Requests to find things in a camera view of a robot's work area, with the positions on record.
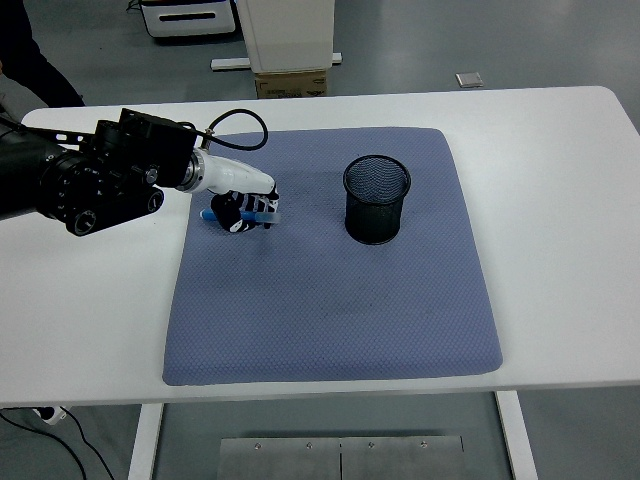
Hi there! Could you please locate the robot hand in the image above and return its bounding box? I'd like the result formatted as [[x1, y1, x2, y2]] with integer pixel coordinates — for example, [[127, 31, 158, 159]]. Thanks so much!
[[191, 152, 281, 235]]

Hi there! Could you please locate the blue marker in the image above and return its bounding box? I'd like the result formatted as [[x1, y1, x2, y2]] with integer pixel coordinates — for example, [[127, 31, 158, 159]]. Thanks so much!
[[200, 208, 284, 225]]

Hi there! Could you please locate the black mesh pen holder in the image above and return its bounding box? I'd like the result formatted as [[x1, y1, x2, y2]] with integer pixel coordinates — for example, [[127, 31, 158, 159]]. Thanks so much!
[[342, 154, 412, 246]]

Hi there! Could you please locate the cardboard box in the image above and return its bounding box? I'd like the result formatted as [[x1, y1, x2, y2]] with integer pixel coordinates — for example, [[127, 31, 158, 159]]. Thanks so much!
[[254, 69, 329, 100]]

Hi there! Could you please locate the blue-grey mat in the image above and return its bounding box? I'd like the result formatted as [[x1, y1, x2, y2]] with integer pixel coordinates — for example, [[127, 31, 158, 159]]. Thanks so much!
[[162, 127, 504, 387]]

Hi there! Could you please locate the person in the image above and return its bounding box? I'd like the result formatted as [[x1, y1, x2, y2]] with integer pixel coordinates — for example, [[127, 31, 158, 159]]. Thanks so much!
[[0, 0, 87, 126]]

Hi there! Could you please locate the white table leg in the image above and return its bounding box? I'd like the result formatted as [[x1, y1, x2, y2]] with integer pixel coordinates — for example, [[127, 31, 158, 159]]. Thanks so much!
[[494, 391, 539, 480], [125, 403, 165, 480]]

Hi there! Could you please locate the grey metal plate with screws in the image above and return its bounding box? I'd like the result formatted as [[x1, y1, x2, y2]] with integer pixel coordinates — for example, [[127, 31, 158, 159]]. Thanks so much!
[[217, 435, 464, 480]]

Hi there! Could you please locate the white power strip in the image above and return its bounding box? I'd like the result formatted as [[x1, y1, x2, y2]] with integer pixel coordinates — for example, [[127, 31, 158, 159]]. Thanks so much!
[[31, 405, 69, 427]]

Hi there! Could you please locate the black floor cable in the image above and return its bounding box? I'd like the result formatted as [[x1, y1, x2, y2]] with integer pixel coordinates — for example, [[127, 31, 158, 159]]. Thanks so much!
[[0, 407, 116, 480]]

